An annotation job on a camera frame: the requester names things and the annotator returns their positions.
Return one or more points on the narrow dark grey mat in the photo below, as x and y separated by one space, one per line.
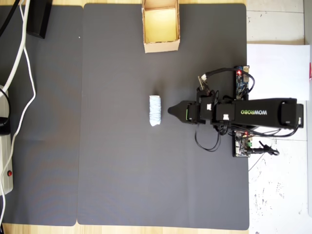
48 122

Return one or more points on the open cardboard box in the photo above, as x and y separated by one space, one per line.
161 46

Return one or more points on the white paper sheet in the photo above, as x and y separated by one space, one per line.
278 73

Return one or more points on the black WOWROBO robot arm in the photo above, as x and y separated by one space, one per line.
253 112

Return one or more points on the white power strip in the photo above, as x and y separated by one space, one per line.
6 156

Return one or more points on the large dark grey mat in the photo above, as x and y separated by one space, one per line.
134 158

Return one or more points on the black motor driver board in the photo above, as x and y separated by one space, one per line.
240 146

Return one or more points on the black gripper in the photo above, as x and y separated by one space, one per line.
202 112

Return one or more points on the red object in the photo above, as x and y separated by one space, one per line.
310 72

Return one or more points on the blue circuit board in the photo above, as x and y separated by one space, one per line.
240 81

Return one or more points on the small wrist camera board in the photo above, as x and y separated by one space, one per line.
202 83

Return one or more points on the white cloth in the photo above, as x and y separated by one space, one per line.
155 111

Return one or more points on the black rectangular box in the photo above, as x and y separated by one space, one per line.
39 19

